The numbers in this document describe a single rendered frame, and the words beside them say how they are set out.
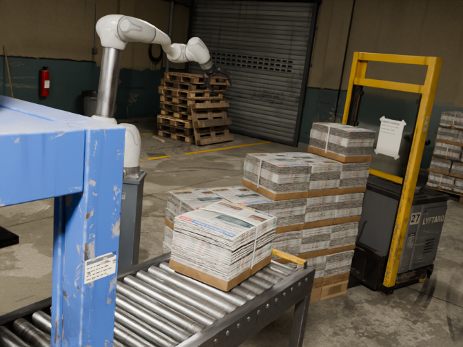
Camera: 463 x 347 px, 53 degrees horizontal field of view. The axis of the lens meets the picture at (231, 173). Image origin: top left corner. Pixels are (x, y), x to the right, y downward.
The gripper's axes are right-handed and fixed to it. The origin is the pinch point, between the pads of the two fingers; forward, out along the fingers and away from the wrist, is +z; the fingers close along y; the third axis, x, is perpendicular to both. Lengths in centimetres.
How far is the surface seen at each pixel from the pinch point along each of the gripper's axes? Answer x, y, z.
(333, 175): -45, 50, 70
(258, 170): -48, 7, 38
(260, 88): 561, -113, 482
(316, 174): -50, 41, 58
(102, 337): -214, 29, -126
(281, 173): -60, 24, 34
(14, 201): -206, 36, -156
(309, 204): -64, 30, 70
